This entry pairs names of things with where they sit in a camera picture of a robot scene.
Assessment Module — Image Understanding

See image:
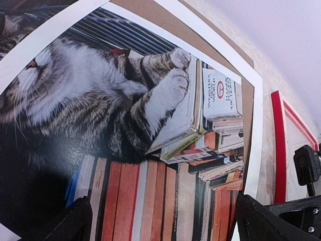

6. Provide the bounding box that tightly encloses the red wooden picture frame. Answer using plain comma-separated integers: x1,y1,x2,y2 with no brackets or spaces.
271,90,319,204

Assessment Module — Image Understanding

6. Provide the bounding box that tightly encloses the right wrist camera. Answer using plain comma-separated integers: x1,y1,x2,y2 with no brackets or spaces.
293,145,320,197

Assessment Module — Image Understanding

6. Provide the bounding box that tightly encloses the cat and books photo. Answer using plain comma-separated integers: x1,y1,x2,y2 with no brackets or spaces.
1,8,241,240

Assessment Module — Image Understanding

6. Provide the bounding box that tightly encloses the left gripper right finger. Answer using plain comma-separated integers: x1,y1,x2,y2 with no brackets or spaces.
236,193,320,240

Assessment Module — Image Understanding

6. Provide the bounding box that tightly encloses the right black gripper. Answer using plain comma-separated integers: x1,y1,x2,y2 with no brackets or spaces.
266,195,320,233

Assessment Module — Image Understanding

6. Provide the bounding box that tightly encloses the white photo mat board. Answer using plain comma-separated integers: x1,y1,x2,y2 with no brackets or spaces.
0,0,264,241

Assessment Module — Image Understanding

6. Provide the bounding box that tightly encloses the brown backing board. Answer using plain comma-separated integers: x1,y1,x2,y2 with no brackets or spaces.
112,1,262,185

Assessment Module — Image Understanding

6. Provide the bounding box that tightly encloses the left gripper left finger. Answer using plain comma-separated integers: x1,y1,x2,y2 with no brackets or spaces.
22,196,93,241

